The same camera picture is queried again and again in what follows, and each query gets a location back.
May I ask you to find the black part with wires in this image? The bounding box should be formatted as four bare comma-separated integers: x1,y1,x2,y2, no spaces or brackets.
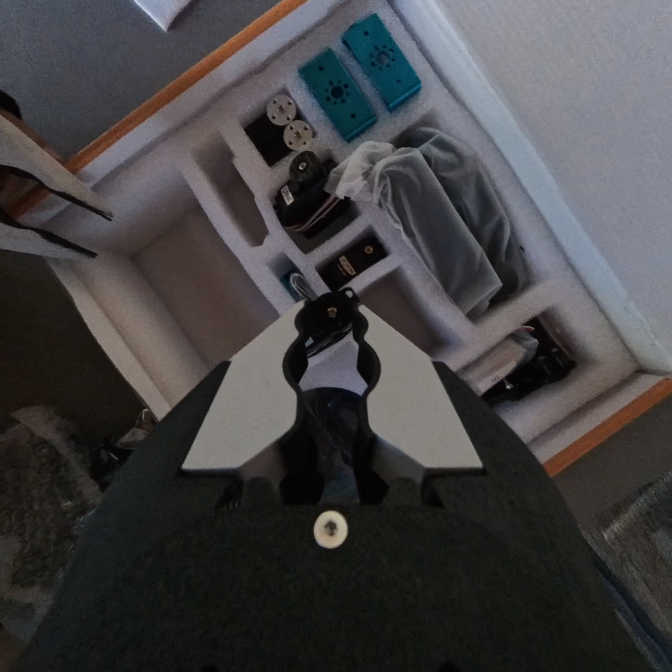
467,315,578,405

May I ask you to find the dark round metal part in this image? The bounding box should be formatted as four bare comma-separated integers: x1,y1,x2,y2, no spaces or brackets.
299,386,365,489

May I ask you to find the blue metal bracket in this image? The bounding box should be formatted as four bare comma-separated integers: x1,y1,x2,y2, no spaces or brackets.
341,13,422,112
298,48,378,142

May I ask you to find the white and orange cardboard box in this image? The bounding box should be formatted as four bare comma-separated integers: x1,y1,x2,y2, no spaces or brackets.
0,0,672,478

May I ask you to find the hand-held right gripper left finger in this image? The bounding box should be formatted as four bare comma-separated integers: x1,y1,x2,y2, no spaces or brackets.
181,302,322,506

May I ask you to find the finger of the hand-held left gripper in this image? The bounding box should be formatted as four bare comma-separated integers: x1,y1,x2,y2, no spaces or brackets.
0,211,99,260
0,113,113,221

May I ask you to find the small metal part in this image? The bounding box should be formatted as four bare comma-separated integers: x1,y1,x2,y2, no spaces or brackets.
281,270,316,303

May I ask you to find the bubble wrap package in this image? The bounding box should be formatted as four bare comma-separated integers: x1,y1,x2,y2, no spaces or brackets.
0,407,106,604

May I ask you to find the white plastic bag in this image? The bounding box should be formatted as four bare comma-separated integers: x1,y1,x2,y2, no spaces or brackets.
325,126,528,321

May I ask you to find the white foam sheet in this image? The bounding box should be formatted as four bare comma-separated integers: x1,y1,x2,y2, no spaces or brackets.
131,0,197,32

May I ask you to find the small black servo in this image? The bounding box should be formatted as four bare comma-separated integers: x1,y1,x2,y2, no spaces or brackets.
317,236,392,292

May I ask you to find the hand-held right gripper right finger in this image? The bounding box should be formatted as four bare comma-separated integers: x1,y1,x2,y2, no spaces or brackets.
353,304,484,506

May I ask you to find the silver foil bag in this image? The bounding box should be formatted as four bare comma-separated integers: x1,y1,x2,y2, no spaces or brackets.
100,409,158,473

